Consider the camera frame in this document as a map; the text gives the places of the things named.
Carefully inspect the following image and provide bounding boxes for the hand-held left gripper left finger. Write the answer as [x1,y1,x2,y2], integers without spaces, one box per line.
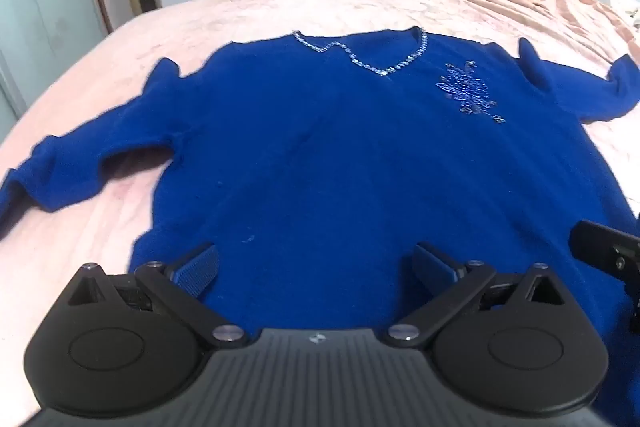
[66,242,249,351]

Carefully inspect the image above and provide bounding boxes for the bed with pink sheet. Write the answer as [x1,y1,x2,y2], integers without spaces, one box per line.
[0,0,640,427]

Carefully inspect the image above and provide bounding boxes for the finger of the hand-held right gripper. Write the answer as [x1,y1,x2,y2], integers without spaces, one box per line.
[569,219,640,289]

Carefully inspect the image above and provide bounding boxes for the blue beaded sweater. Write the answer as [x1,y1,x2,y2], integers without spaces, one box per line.
[0,26,640,427]

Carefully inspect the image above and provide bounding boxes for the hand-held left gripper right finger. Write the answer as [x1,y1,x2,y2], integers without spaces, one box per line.
[385,241,569,349]

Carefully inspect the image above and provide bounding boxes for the frosted glass door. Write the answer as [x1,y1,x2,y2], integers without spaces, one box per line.
[0,0,117,122]

